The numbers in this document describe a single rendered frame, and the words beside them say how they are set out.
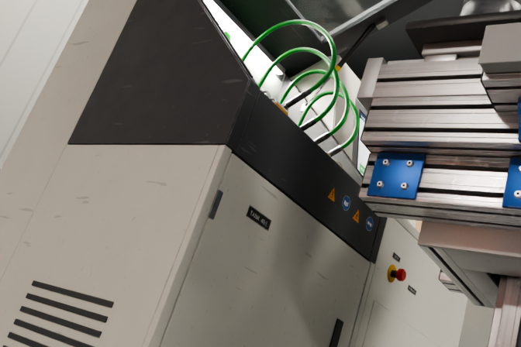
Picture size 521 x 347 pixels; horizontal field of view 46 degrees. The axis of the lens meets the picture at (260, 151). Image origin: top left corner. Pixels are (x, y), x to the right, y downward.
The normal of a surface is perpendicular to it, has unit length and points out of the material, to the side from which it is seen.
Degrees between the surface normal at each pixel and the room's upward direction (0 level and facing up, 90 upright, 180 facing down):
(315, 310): 90
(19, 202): 90
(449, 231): 90
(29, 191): 90
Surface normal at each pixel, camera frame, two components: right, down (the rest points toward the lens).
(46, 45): 0.79, 0.04
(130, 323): -0.56, -0.47
